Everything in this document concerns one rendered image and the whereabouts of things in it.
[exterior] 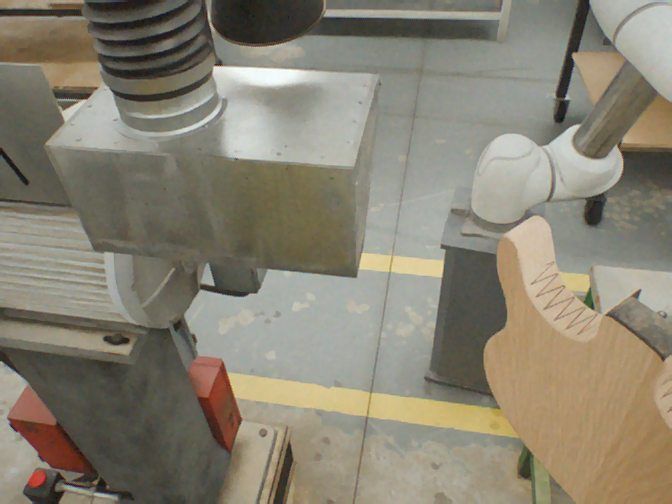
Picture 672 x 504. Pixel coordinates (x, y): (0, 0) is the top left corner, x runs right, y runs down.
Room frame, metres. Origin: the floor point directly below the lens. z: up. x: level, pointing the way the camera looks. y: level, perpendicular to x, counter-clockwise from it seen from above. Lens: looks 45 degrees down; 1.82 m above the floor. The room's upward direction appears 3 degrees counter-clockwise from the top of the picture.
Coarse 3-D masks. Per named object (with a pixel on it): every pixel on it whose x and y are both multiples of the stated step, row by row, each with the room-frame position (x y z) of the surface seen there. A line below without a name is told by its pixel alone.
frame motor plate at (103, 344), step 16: (0, 320) 0.60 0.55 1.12; (16, 320) 0.59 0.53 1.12; (32, 320) 0.59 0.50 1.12; (0, 336) 0.56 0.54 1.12; (16, 336) 0.56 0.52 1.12; (32, 336) 0.56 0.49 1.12; (48, 336) 0.56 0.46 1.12; (64, 336) 0.56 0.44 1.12; (80, 336) 0.55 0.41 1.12; (96, 336) 0.55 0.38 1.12; (112, 336) 0.55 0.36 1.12; (128, 336) 0.55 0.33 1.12; (144, 336) 0.56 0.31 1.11; (48, 352) 0.54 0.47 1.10; (64, 352) 0.54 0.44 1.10; (80, 352) 0.53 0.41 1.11; (96, 352) 0.52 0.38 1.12; (112, 352) 0.52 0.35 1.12; (128, 352) 0.52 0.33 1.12
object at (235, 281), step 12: (216, 264) 0.81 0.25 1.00; (216, 276) 0.81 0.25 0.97; (228, 276) 0.81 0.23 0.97; (240, 276) 0.80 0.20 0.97; (252, 276) 0.80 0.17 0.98; (264, 276) 0.84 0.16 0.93; (204, 288) 0.83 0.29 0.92; (216, 288) 0.82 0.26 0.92; (228, 288) 0.81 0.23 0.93; (240, 288) 0.80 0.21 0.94; (252, 288) 0.80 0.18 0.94
